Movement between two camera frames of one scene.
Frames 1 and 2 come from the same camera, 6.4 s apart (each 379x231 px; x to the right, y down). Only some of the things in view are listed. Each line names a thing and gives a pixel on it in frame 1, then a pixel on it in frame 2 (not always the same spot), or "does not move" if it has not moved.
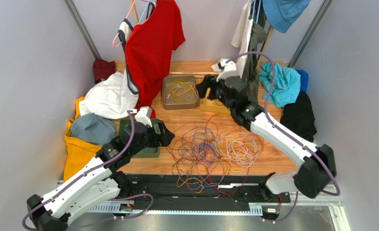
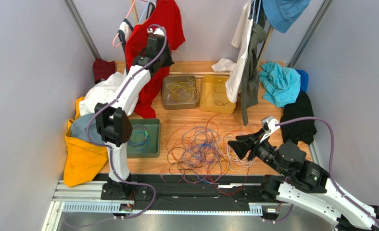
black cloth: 298,117 does not move
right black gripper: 214,90 -> 251,147
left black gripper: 166,136 -> 169,62
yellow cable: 181,91 does not move
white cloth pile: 110,97 does not move
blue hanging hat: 282,14 does not move
